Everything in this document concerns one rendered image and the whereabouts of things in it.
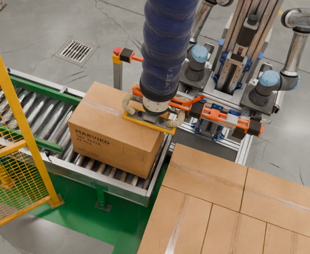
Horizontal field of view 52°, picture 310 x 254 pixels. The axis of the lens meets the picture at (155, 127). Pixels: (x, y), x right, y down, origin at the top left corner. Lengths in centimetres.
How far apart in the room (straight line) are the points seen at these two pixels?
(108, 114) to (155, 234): 87
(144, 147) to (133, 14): 287
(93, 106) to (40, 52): 198
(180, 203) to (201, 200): 15
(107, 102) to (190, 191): 89
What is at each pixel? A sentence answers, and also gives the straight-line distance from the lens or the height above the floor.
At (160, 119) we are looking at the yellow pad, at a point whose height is 116.
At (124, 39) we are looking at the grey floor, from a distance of 423.
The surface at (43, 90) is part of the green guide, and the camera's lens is 284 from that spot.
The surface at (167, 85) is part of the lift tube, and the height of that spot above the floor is 145.
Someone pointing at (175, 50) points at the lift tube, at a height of 171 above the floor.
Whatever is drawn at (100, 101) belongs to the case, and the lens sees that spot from 228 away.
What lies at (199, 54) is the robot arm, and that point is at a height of 126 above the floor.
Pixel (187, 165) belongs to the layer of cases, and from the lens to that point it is 250.
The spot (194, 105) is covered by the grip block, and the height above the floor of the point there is 126.
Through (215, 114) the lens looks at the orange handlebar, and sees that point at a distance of 191.
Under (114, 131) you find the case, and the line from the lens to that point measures 212.
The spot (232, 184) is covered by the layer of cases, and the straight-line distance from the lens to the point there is 252.
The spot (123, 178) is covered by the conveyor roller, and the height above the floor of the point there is 55.
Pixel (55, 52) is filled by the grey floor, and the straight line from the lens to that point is 409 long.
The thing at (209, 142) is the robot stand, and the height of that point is 21.
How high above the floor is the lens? 271
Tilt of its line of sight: 55 degrees down
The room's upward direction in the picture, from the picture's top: 9 degrees clockwise
